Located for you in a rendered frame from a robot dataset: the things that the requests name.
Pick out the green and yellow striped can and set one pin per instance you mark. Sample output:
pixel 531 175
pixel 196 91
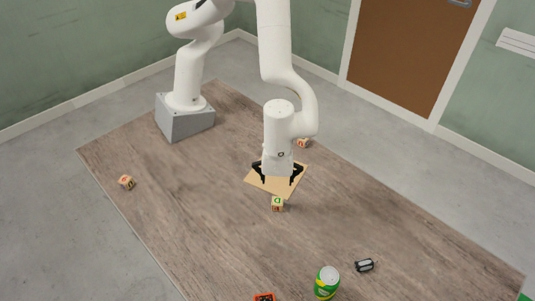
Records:
pixel 326 283

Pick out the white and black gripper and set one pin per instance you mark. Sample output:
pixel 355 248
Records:
pixel 277 166

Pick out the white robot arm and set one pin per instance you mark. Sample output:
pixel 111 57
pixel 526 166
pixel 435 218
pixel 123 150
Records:
pixel 281 123

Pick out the beige mat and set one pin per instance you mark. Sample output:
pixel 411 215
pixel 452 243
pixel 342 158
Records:
pixel 278 186

